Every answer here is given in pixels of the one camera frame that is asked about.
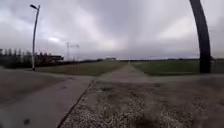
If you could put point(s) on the distant flat building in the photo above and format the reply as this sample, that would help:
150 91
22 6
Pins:
110 59

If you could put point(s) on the grass field with buildings behind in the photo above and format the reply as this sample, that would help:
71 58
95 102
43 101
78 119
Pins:
86 68

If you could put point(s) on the grey concrete path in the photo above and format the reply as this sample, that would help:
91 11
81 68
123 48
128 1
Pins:
126 96

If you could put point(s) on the grass field with lamp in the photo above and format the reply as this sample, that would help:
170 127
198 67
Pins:
166 66

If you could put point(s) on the smooth grey paved strip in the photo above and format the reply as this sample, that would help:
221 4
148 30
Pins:
43 106

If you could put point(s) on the pale curved street lamp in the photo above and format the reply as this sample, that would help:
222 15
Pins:
34 43

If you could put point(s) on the thick dark pole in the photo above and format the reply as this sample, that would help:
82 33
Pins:
204 43

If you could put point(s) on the brown bare ground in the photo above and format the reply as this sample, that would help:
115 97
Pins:
20 83

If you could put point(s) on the row of trees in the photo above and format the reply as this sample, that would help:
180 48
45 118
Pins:
11 56

